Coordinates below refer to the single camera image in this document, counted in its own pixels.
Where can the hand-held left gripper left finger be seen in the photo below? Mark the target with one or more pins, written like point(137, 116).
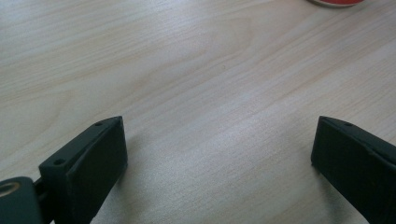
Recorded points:
point(90, 168)

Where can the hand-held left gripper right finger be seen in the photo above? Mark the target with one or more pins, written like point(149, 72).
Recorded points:
point(358, 165)

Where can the red round container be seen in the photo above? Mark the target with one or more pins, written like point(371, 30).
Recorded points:
point(336, 2)

